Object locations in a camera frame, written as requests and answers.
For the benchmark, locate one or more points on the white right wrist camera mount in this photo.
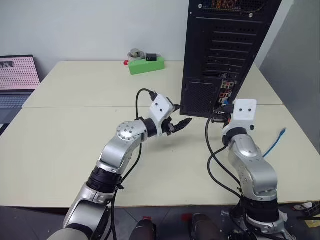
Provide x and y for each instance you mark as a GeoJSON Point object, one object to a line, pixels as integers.
{"type": "Point", "coordinates": [243, 112]}

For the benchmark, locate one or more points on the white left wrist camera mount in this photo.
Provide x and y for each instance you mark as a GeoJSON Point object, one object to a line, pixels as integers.
{"type": "Point", "coordinates": [161, 107]}

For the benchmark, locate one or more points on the black computer tower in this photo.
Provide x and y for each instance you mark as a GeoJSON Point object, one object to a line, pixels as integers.
{"type": "Point", "coordinates": [220, 55]}

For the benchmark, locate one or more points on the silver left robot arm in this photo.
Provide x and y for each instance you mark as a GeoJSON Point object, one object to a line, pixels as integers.
{"type": "Point", "coordinates": [120, 150]}

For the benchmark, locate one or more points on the small red block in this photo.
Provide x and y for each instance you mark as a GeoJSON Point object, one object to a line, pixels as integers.
{"type": "Point", "coordinates": [126, 62]}

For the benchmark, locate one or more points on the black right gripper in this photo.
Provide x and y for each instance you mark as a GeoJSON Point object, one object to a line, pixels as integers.
{"type": "Point", "coordinates": [219, 119]}

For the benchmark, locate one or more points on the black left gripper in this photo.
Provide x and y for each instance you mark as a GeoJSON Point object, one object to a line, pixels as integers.
{"type": "Point", "coordinates": [167, 127]}

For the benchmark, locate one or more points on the green rectangular box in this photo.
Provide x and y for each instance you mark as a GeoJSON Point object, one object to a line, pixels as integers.
{"type": "Point", "coordinates": [146, 65]}

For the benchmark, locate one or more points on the dark rounded shape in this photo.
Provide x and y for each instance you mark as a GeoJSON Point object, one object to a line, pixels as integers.
{"type": "Point", "coordinates": [146, 228]}

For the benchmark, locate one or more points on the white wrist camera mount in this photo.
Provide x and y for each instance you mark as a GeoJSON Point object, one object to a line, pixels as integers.
{"type": "Point", "coordinates": [161, 107]}
{"type": "Point", "coordinates": [243, 112]}

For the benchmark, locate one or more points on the small black device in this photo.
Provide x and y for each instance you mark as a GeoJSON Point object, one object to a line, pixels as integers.
{"type": "Point", "coordinates": [151, 57]}

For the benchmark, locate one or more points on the grey partition panel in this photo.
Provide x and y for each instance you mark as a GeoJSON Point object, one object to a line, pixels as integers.
{"type": "Point", "coordinates": [295, 50]}

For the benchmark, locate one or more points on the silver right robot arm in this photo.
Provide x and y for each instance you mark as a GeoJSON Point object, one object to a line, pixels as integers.
{"type": "Point", "coordinates": [250, 155]}

